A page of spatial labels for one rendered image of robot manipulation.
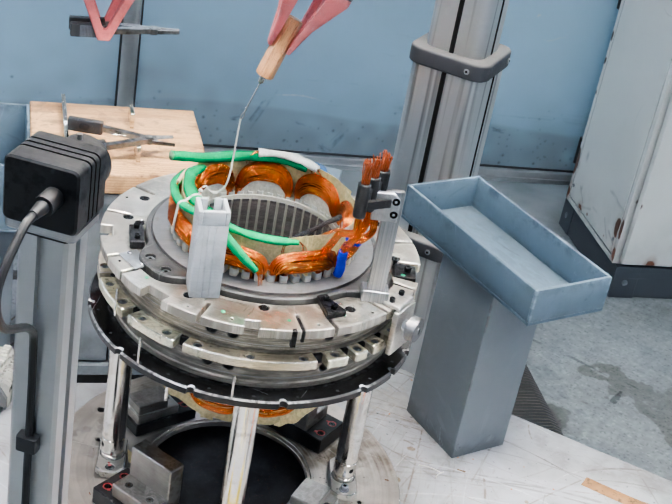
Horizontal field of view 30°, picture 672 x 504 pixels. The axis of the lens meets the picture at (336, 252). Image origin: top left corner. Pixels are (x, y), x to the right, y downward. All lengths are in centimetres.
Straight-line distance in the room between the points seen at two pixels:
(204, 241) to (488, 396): 51
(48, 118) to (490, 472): 67
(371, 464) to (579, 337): 199
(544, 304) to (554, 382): 185
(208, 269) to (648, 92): 247
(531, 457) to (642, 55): 211
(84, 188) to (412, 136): 101
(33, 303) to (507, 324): 82
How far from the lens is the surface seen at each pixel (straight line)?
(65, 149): 69
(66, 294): 72
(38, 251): 71
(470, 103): 161
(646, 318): 360
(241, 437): 121
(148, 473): 132
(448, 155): 164
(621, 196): 358
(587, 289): 138
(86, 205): 69
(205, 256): 112
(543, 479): 155
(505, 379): 151
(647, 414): 319
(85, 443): 143
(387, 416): 158
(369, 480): 144
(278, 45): 114
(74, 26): 146
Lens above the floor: 170
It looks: 29 degrees down
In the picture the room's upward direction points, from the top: 11 degrees clockwise
